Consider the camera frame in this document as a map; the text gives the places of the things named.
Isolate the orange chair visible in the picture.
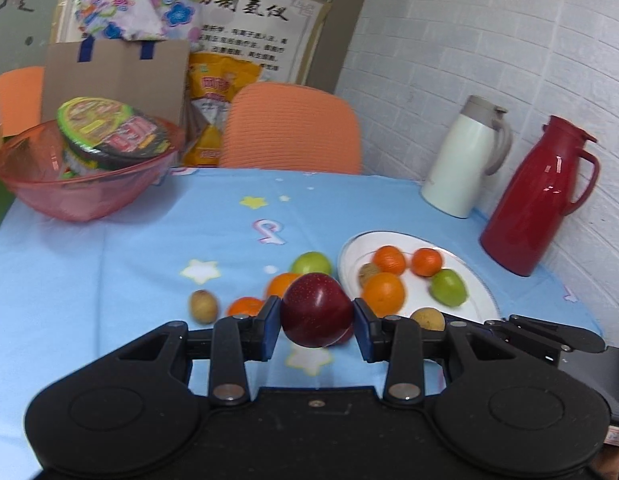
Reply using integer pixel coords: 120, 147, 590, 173
0, 66, 46, 138
218, 82, 364, 176

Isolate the white thermos jug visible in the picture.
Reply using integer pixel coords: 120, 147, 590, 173
421, 95, 513, 219

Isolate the blue printed tablecloth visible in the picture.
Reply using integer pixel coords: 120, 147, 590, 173
0, 167, 605, 480

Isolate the green jujube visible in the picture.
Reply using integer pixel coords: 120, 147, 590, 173
290, 251, 333, 277
429, 268, 469, 307

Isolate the instant noodle cup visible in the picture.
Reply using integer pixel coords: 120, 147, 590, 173
56, 96, 171, 181

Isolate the white plate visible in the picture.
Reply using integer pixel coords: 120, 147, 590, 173
338, 231, 503, 323

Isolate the brown longan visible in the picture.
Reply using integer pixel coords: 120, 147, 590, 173
409, 307, 446, 332
190, 289, 220, 322
358, 262, 383, 287

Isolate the wall poster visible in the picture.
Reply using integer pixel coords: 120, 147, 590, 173
56, 0, 333, 96

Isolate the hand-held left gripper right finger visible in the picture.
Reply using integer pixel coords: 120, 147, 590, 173
353, 297, 515, 407

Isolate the small mandarin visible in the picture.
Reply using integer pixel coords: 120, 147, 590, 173
411, 248, 444, 278
373, 245, 407, 276
226, 296, 266, 318

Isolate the glass panel with cat outline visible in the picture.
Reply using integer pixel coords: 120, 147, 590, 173
0, 0, 65, 83

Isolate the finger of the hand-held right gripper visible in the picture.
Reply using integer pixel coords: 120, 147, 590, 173
482, 318, 563, 367
508, 314, 606, 355

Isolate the floral cloth bag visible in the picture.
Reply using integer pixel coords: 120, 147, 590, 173
72, 0, 200, 43

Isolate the red thermos jug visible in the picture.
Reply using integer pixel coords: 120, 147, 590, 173
479, 115, 601, 278

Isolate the pink plastic bowl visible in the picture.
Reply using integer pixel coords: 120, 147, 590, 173
0, 116, 186, 223

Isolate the large orange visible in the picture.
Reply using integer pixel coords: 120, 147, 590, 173
266, 272, 302, 298
362, 272, 406, 317

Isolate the cardboard box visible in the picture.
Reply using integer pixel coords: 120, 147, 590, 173
42, 39, 191, 133

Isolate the yellow plastic bag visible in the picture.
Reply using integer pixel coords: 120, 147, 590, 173
182, 52, 262, 168

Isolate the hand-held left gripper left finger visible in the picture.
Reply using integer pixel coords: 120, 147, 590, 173
115, 296, 283, 407

